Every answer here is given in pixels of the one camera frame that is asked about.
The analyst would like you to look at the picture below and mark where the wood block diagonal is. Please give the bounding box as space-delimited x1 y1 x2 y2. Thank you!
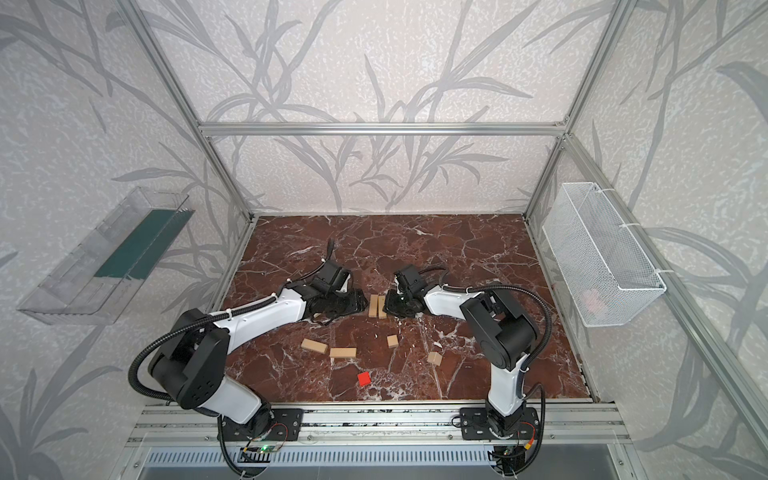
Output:
378 295 388 319

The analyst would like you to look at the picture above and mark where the wood block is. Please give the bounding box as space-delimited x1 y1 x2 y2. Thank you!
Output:
368 294 379 318
329 347 357 359
301 338 329 355

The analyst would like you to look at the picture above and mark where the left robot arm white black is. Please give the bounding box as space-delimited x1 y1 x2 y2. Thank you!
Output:
128 259 369 435

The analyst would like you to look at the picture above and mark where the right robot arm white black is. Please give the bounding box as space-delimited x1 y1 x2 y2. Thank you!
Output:
383 265 553 438

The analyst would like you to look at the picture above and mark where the red cube block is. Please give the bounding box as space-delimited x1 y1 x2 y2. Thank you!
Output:
357 372 372 387

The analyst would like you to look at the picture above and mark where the small wood cube right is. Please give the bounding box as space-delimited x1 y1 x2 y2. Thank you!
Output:
427 352 443 366

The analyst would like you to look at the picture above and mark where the green circuit board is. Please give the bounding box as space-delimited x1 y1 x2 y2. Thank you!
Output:
242 444 283 457

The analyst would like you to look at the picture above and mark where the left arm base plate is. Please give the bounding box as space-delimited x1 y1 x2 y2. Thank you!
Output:
217 408 304 442

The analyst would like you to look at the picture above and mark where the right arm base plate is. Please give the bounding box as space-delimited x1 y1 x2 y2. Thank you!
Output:
455 407 540 442

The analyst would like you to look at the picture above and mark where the white wire mesh basket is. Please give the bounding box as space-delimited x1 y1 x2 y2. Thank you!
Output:
543 182 667 328

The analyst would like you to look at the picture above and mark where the aluminium front rail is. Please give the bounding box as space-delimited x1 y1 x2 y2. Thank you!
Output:
126 399 631 448

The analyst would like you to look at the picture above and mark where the clear plastic wall bin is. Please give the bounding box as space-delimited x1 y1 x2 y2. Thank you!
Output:
17 187 195 325

